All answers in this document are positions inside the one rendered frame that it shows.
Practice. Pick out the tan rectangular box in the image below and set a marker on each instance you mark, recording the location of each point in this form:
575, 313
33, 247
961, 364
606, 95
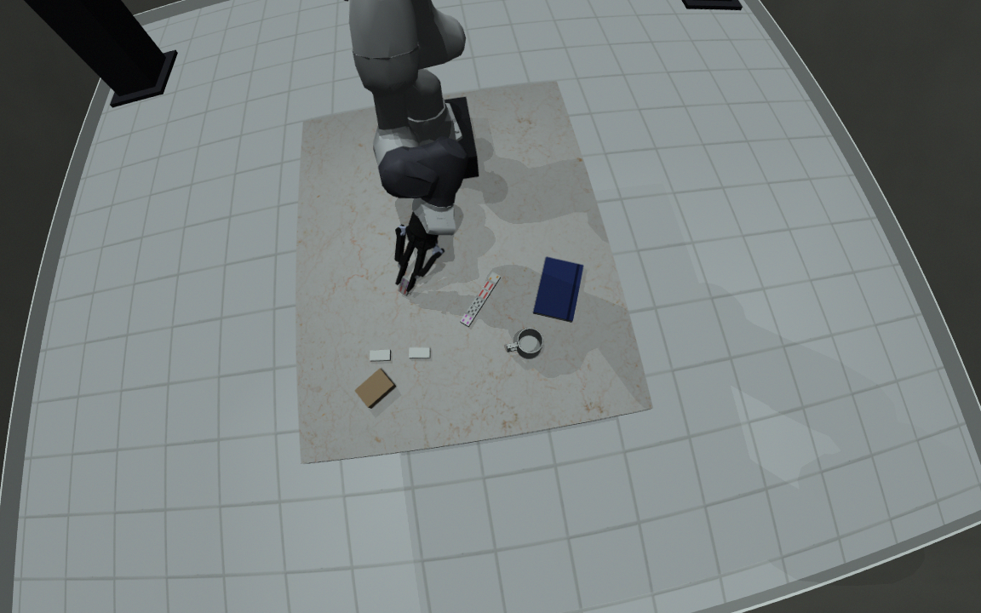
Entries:
375, 388

